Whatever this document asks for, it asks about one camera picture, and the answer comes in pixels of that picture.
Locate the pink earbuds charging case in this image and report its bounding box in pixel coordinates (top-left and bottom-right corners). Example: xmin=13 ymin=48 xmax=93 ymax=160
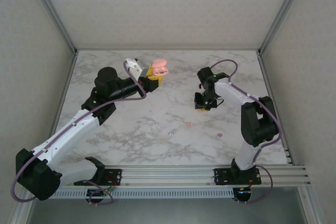
xmin=151 ymin=59 xmax=169 ymax=76

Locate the small circuit board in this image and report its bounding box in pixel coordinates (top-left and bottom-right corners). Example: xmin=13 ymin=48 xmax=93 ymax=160
xmin=86 ymin=188 xmax=112 ymax=205
xmin=232 ymin=187 xmax=253 ymax=204

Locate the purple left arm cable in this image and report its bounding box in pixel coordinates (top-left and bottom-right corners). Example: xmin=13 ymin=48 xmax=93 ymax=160
xmin=10 ymin=60 xmax=148 ymax=206

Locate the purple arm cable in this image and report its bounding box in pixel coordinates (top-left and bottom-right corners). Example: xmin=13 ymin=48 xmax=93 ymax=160
xmin=208 ymin=59 xmax=281 ymax=205
xmin=10 ymin=60 xmax=148 ymax=206

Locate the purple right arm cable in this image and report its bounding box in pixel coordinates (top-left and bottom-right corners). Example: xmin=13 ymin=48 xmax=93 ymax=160
xmin=208 ymin=59 xmax=281 ymax=205

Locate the aluminium table side rail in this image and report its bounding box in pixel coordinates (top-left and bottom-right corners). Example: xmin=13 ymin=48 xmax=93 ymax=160
xmin=51 ymin=50 xmax=79 ymax=135
xmin=257 ymin=50 xmax=293 ymax=166

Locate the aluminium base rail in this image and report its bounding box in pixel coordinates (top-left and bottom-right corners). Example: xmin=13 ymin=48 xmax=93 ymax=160
xmin=56 ymin=165 xmax=313 ymax=189

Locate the aluminium frame post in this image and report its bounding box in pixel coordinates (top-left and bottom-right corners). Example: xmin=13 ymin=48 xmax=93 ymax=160
xmin=258 ymin=0 xmax=316 ymax=56
xmin=26 ymin=0 xmax=79 ymax=55

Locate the grey slotted cable duct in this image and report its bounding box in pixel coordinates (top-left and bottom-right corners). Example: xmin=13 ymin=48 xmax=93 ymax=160
xmin=49 ymin=188 xmax=235 ymax=200

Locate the aluminium frame leg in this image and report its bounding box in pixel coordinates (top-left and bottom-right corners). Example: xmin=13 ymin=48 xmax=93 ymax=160
xmin=298 ymin=186 xmax=325 ymax=224
xmin=10 ymin=199 xmax=36 ymax=224

